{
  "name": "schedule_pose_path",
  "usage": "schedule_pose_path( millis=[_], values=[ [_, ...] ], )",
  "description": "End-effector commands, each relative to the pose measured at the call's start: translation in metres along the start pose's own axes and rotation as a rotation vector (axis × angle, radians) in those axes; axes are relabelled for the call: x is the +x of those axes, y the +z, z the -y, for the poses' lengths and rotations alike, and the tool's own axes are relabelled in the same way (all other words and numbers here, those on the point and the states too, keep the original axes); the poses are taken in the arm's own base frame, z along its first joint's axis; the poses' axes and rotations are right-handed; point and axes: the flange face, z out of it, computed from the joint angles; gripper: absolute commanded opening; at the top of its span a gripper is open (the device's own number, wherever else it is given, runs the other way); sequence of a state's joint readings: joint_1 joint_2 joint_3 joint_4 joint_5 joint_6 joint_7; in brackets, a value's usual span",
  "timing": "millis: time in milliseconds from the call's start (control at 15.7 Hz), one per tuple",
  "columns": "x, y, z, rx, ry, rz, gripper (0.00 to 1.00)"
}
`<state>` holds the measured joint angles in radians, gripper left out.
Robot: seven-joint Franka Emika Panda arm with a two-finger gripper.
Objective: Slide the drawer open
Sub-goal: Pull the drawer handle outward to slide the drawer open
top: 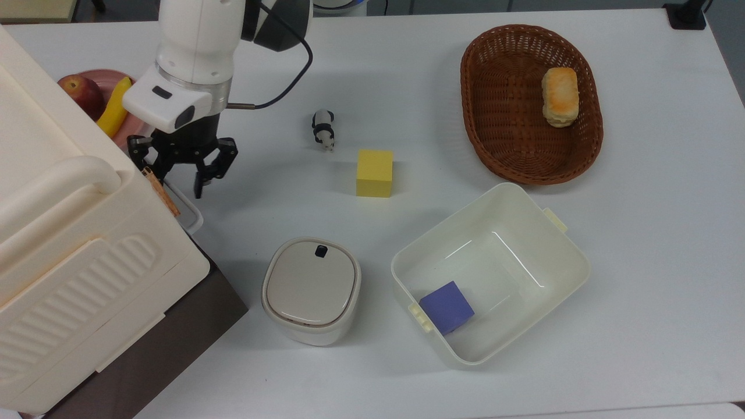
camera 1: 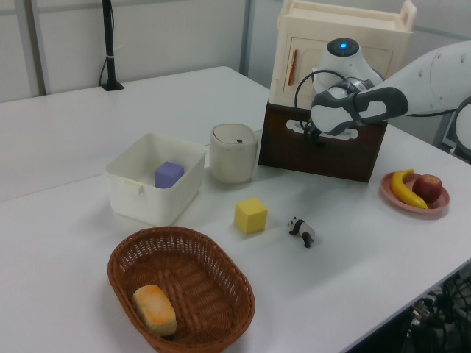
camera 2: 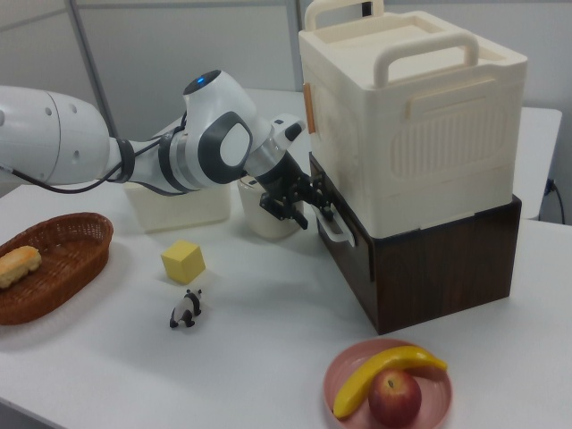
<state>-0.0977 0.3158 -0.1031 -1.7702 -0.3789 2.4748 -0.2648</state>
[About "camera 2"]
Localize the white plastic open bin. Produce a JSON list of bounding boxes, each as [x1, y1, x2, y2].
[[123, 180, 232, 233]]

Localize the dark wooden drawer cabinet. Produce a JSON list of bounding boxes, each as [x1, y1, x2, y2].
[[312, 154, 523, 336]]

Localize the panda toy figurine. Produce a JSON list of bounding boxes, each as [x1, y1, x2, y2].
[[168, 288, 203, 330]]

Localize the yellow foam cube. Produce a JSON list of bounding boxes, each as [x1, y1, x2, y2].
[[160, 239, 207, 284]]

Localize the brown wicker basket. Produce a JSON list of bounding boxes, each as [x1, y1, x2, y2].
[[0, 212, 114, 326]]

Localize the pink plate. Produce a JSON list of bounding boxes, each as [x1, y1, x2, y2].
[[324, 338, 454, 429]]

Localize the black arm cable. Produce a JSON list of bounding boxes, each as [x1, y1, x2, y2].
[[0, 109, 191, 198]]

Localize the beige small trash can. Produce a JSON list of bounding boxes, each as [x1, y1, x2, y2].
[[236, 174, 306, 241]]

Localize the red apple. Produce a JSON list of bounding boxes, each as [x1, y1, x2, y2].
[[367, 368, 423, 427]]

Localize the toasted bread piece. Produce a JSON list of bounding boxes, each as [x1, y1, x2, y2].
[[0, 245, 43, 290]]

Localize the dark drawer with white handle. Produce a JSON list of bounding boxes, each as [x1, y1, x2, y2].
[[307, 154, 379, 335]]

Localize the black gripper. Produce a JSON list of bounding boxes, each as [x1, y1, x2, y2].
[[255, 151, 337, 231]]

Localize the cream plastic box with handles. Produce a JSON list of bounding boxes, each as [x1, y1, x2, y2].
[[297, 0, 528, 237]]

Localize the black wall cable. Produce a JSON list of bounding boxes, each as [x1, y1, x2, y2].
[[545, 178, 565, 223]]

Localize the yellow banana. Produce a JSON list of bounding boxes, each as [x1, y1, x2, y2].
[[332, 345, 449, 419]]

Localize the grey partition post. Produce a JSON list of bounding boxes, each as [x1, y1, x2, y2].
[[292, 0, 310, 93], [66, 0, 122, 140]]

